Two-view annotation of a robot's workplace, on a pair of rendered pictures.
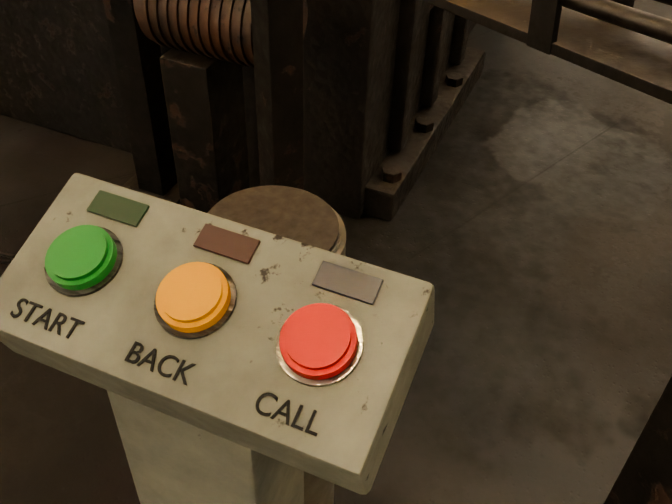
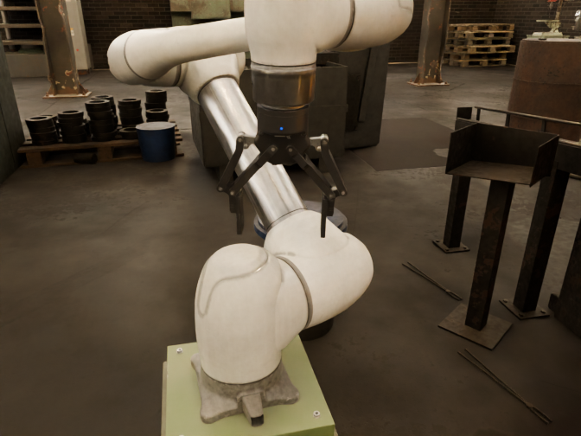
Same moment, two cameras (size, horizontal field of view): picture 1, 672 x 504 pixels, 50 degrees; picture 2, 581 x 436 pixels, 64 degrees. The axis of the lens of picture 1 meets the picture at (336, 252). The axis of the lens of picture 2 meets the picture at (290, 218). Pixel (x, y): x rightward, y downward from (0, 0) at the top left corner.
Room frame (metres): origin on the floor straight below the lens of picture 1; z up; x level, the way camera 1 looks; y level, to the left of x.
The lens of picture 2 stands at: (-0.21, 0.19, 1.06)
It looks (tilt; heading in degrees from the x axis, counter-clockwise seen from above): 24 degrees down; 55
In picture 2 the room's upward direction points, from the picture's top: straight up
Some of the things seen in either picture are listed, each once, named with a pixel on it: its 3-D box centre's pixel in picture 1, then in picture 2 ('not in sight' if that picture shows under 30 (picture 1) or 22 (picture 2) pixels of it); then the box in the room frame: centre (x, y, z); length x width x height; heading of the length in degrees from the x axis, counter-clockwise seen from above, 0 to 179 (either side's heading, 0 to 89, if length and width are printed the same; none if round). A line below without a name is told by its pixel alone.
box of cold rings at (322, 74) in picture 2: not in sight; (263, 111); (1.63, 3.23, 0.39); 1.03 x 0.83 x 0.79; 162
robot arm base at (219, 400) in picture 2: not in sight; (244, 375); (0.10, 0.81, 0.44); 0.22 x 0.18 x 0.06; 73
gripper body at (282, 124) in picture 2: not in sight; (282, 133); (0.16, 0.76, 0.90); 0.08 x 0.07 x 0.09; 143
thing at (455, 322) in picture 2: not in sight; (485, 236); (1.16, 1.00, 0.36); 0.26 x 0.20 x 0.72; 103
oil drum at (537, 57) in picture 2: not in sight; (548, 96); (3.74, 2.20, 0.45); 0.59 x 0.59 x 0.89
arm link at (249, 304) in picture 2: not in sight; (243, 304); (0.12, 0.84, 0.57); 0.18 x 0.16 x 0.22; 4
